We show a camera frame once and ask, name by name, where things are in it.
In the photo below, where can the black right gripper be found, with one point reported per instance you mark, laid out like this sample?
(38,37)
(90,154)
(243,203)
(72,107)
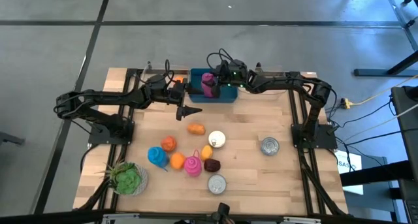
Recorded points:
(236,73)

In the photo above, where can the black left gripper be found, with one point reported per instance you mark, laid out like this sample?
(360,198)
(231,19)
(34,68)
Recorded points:
(161,91)

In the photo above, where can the small orange toy fruit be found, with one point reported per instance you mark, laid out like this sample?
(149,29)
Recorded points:
(178,79)

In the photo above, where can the gold top tin can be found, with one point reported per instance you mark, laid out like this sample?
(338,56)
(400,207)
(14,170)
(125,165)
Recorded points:
(217,139)

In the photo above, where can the wrinkled orange toy fruit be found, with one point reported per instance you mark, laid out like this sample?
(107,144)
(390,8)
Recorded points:
(168,144)

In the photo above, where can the dark brown toy food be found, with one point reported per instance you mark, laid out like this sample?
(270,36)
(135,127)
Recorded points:
(212,165)

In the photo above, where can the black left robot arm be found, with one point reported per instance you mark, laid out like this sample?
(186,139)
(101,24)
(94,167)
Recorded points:
(107,96)

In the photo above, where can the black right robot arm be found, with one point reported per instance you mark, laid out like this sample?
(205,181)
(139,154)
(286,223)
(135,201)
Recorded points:
(287,82)

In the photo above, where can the teal plastic bin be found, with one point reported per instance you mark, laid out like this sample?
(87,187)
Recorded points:
(228,95)

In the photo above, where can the oblong orange toy vegetable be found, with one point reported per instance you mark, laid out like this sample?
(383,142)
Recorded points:
(196,129)

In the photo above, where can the clear plastic bin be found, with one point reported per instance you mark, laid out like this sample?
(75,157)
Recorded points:
(151,69)
(271,90)

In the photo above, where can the yellow toy lemon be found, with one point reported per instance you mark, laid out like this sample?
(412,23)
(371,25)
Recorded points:
(206,153)

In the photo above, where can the smooth orange toy fruit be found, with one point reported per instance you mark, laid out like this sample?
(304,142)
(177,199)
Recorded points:
(177,161)

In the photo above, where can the teal label tin can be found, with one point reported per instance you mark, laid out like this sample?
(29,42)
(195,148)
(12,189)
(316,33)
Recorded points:
(270,146)

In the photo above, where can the blue label tuna can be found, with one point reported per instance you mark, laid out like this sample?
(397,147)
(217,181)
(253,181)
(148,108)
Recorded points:
(217,184)

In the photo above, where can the green succulent in pot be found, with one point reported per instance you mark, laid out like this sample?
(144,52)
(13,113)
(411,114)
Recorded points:
(128,181)

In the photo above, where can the yellow power strip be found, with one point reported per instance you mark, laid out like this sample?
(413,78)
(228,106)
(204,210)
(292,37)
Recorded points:
(347,103)

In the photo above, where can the white paper sign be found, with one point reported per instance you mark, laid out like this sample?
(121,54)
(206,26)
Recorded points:
(352,156)

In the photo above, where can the black stand base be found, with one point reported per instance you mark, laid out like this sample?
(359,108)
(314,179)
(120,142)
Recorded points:
(372,72)

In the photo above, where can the black furniture beam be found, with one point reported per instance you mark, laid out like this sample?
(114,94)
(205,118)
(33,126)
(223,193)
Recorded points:
(375,173)

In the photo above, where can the grey object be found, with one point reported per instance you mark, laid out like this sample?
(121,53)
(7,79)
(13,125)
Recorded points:
(9,138)

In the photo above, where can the black desk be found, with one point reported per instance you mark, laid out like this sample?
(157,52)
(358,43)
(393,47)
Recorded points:
(408,126)

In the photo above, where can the black table-level camera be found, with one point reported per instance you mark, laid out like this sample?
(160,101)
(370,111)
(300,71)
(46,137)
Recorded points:
(222,212)

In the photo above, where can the black aluminium table frame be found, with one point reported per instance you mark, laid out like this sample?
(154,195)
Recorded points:
(304,181)

